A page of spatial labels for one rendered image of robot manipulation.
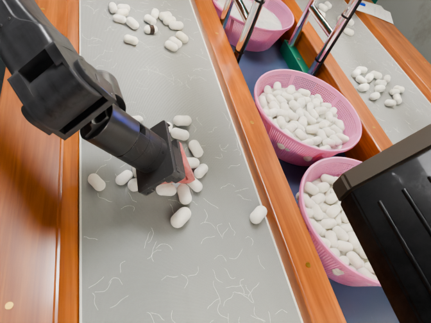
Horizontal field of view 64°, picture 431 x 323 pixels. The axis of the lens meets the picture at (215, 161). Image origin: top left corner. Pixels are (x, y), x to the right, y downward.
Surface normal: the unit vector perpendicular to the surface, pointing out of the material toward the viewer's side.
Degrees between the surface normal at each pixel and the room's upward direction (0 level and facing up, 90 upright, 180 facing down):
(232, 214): 0
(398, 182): 58
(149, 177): 50
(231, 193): 0
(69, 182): 45
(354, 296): 0
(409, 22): 90
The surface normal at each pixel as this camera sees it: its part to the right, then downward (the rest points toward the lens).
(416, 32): -0.95, -0.07
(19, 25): -0.17, 0.00
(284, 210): 0.28, -0.61
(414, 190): -0.64, -0.32
